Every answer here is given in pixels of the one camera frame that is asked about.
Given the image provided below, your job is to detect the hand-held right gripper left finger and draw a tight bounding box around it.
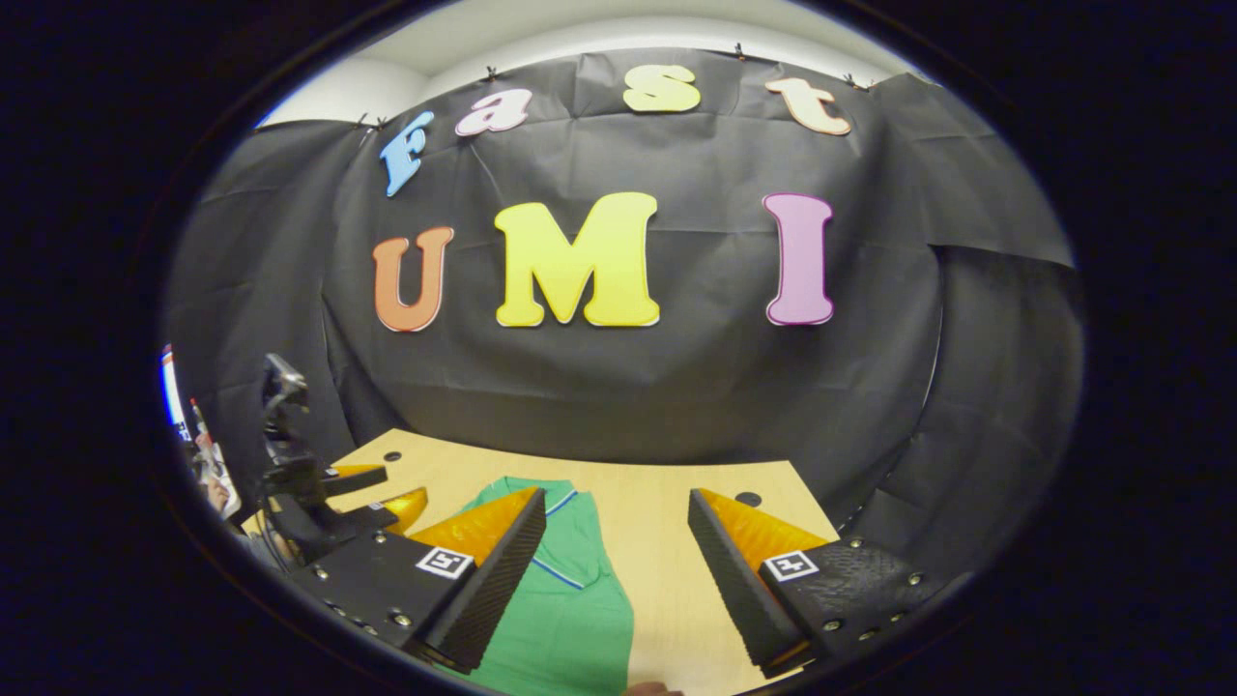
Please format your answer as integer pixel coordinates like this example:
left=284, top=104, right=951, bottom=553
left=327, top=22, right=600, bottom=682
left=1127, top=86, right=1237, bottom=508
left=288, top=486, right=548, bottom=676

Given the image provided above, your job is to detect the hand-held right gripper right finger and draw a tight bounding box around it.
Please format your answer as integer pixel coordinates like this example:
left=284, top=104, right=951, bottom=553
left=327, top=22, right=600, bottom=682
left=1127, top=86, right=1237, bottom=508
left=687, top=488, right=953, bottom=680

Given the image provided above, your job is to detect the green T-shirt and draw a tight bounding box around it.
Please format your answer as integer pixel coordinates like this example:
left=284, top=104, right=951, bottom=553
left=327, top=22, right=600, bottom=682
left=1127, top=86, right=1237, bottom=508
left=435, top=476, right=636, bottom=696

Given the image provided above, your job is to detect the white keyboard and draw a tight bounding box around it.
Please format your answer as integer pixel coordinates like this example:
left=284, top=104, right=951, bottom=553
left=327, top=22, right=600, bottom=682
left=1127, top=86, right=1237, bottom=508
left=198, top=440, right=243, bottom=518

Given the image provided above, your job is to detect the computer monitor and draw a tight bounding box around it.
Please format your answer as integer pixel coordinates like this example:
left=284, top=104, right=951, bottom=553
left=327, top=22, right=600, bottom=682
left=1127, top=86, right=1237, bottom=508
left=161, top=346, right=189, bottom=441

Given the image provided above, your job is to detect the black backdrop cloth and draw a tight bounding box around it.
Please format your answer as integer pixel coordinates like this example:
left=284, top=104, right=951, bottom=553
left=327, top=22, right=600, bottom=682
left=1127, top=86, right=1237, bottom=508
left=164, top=46, right=1085, bottom=571

